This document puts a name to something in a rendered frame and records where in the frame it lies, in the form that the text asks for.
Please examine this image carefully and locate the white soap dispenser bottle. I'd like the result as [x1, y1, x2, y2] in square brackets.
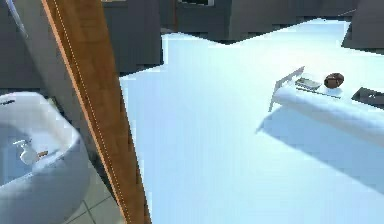
[12, 139, 40, 166]

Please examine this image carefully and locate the brown wooden door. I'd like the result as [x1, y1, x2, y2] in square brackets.
[40, 0, 152, 224]

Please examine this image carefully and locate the white bathtub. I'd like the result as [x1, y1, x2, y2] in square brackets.
[0, 91, 92, 224]

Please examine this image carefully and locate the white table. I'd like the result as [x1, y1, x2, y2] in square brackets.
[268, 65, 384, 148]

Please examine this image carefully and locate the brown oval ball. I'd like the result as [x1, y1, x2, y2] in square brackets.
[323, 72, 345, 90]

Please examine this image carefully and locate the black flat laptop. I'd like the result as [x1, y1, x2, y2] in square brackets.
[351, 86, 384, 110]

